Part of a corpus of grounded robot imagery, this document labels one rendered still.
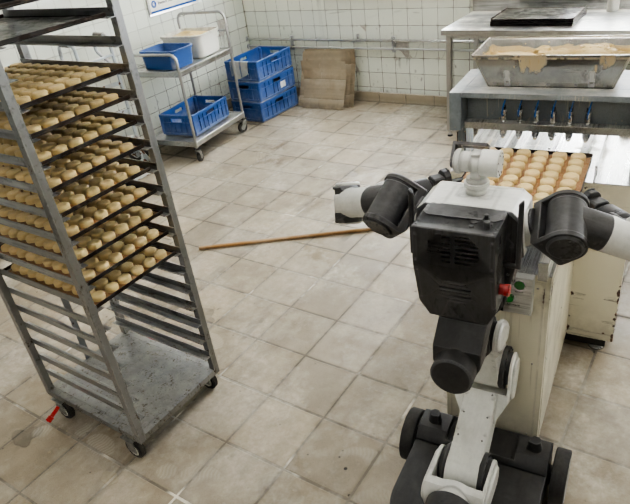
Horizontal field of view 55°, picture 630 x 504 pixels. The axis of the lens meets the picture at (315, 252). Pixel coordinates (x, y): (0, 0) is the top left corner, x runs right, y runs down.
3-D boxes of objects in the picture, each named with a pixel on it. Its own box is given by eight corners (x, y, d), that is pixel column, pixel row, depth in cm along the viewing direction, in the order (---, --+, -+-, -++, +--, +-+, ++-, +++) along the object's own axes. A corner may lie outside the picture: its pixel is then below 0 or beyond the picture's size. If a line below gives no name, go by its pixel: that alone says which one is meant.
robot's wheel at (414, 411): (409, 436, 219) (427, 399, 234) (397, 432, 222) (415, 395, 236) (412, 473, 230) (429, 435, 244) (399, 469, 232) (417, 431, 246)
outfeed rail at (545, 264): (607, 82, 329) (609, 70, 326) (613, 82, 328) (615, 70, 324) (536, 281, 183) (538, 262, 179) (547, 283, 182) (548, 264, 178)
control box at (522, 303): (459, 296, 204) (459, 262, 197) (533, 310, 193) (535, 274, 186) (456, 303, 202) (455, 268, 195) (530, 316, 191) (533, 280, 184)
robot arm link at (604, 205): (597, 221, 191) (624, 237, 181) (571, 228, 189) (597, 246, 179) (602, 184, 184) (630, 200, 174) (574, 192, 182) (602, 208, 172)
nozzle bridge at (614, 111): (470, 141, 282) (471, 68, 265) (644, 152, 249) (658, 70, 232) (449, 170, 258) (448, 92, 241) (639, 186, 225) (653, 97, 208)
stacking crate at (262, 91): (266, 83, 657) (263, 65, 647) (296, 85, 636) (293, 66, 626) (231, 101, 616) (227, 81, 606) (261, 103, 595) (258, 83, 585)
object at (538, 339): (489, 331, 293) (495, 161, 248) (565, 347, 278) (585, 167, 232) (446, 437, 242) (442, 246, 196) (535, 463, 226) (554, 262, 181)
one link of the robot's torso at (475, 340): (474, 401, 157) (475, 348, 148) (427, 388, 163) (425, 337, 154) (500, 337, 178) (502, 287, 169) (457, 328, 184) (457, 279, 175)
